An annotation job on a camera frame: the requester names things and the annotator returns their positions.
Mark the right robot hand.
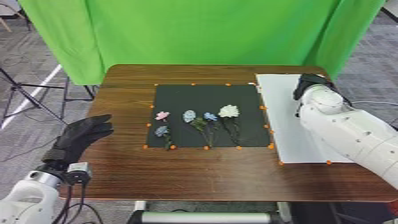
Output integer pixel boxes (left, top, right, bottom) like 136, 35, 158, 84
291, 73, 337, 101

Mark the black metal stand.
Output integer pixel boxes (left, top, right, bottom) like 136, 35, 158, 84
60, 77, 99, 103

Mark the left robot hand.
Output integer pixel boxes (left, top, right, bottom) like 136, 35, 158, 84
39, 114, 115, 165

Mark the dark mat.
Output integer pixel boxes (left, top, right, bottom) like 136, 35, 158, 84
143, 84, 275, 150

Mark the black cable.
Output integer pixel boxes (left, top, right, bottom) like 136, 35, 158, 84
53, 183, 106, 224

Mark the white flower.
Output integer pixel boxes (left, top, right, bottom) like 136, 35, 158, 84
216, 104, 245, 147

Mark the pale blue flower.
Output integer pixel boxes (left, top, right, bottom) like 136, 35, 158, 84
181, 109, 214, 148

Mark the white sheet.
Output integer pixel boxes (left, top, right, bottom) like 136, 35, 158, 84
254, 73, 357, 165

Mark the grey-blue flower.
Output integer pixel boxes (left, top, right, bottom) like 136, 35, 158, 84
152, 125, 175, 151

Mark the pink flower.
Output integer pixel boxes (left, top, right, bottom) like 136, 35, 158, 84
152, 110, 174, 128

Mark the black tripod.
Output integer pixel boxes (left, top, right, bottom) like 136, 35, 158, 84
0, 68, 67, 126

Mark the pale grey bar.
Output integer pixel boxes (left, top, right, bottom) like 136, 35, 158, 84
140, 211, 275, 224

